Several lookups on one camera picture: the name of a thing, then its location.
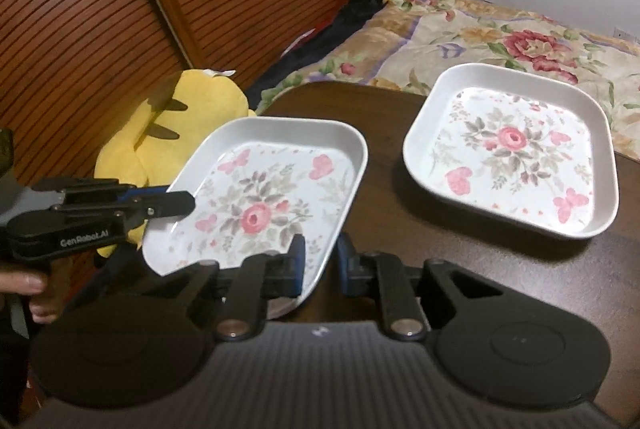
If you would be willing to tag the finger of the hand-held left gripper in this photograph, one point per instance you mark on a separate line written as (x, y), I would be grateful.
(160, 204)
(142, 192)

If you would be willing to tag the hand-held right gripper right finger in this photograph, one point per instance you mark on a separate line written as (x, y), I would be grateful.
(345, 266)

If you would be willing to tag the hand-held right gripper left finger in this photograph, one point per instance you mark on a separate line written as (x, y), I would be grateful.
(298, 261)

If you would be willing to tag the white floral square plate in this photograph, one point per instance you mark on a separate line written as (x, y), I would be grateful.
(260, 189)
(510, 144)

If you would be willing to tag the person's left hand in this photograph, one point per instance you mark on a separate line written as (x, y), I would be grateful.
(25, 283)

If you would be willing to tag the yellow plush toy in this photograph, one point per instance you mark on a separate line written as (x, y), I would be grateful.
(210, 99)

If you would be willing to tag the dark blue red clothing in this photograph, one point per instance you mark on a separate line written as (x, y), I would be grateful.
(340, 29)

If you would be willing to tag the floral bed blanket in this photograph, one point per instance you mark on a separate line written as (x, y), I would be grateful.
(450, 34)

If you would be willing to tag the white wall socket strip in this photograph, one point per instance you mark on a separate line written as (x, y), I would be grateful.
(621, 32)

